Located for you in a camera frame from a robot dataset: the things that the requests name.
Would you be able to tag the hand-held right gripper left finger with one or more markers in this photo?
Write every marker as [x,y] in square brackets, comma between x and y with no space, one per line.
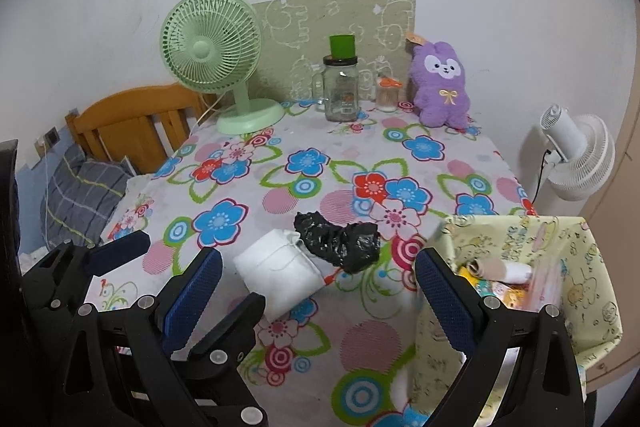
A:
[195,297]

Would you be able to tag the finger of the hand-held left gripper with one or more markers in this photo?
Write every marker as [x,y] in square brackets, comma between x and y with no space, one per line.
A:
[117,249]
[235,322]

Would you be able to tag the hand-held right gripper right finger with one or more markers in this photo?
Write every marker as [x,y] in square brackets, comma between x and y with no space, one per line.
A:
[445,302]

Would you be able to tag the beige cloth roll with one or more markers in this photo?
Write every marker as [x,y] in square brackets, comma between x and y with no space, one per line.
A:
[487,268]

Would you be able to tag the yellow orange soft toy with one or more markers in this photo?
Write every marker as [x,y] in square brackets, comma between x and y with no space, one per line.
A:
[505,296]

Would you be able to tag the white cloth roll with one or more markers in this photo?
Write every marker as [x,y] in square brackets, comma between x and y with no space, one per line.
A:
[517,272]

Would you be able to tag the black plastic bag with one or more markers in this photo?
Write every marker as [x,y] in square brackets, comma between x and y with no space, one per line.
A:
[340,244]

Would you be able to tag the yellow cartoon-print storage box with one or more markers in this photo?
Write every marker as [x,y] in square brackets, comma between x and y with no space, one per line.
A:
[590,287]

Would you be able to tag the grey plaid pillow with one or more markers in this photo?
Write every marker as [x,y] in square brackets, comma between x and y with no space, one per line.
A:
[80,197]

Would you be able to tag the wooden bed headboard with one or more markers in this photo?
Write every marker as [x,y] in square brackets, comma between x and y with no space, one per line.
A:
[130,107]

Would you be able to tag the floral tablecloth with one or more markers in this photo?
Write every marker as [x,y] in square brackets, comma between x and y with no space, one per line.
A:
[320,187]

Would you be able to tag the purple plush toy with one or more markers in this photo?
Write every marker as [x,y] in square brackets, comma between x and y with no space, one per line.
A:
[442,102]

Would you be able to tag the white standing fan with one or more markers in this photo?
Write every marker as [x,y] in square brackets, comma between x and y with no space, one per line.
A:
[590,157]

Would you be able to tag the beige door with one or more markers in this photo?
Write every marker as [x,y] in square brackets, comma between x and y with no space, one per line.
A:
[630,207]

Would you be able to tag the toothpick holder with orange lid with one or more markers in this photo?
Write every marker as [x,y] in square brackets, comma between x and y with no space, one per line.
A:
[387,99]

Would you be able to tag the green desk fan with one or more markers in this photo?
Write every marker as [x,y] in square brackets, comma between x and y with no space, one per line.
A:
[210,47]

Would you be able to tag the glass jar with black lid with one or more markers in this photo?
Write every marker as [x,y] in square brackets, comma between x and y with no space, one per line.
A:
[340,97]

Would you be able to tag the green plastic cup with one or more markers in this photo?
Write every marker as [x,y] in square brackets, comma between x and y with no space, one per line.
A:
[341,47]

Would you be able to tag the green cartoon wall sheet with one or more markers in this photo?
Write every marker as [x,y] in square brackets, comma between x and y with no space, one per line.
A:
[300,32]

